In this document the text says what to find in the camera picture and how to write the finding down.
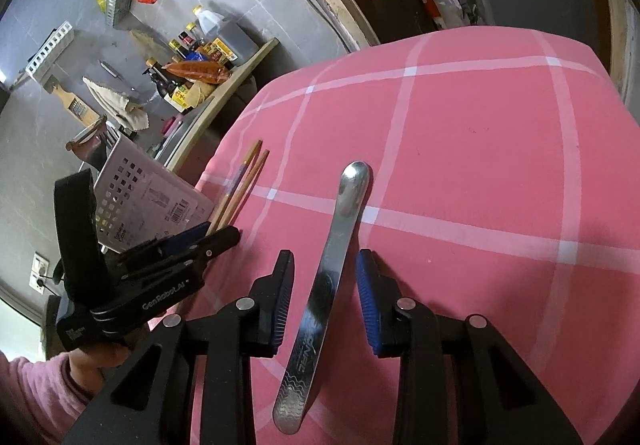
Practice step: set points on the grey wall shelf basket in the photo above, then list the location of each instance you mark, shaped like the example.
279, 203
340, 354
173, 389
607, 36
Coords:
116, 10

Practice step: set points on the pink checked tablecloth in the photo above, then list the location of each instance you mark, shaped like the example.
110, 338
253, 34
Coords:
505, 182

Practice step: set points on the dark soy sauce bottle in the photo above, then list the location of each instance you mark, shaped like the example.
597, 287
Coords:
168, 85

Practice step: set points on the white perforated utensil holder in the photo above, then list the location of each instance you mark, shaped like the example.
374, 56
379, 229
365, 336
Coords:
137, 200

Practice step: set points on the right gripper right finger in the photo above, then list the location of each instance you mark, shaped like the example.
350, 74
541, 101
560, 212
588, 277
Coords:
378, 295

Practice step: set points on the pink sleeve forearm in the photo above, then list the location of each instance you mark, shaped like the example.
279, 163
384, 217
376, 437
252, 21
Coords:
40, 401

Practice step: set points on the plain wooden chopstick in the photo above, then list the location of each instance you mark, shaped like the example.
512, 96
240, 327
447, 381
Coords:
242, 190

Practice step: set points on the person's left hand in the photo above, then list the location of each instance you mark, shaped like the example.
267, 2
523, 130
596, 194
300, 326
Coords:
87, 364

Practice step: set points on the stainless steel spoon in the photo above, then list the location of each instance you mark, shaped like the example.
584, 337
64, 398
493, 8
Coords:
296, 385

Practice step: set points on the beige hanging cloth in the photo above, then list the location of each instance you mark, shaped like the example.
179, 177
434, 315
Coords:
127, 113

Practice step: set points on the white wall rack basket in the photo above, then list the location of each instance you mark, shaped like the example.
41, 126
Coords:
40, 64

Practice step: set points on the kitchen counter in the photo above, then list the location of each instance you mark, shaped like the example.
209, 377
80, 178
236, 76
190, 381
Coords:
203, 116

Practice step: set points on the large cooking oil jug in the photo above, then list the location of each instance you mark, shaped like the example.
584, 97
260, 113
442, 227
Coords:
226, 36

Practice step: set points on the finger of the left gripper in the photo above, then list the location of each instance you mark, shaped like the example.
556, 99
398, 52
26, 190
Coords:
158, 249
204, 250

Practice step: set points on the orange snack bag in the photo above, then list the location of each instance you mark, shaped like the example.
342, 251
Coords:
209, 72

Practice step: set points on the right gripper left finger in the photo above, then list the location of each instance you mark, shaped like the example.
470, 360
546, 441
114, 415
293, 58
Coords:
272, 294

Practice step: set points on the wooden chopstick with purple band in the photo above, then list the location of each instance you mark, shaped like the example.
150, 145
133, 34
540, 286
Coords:
223, 204

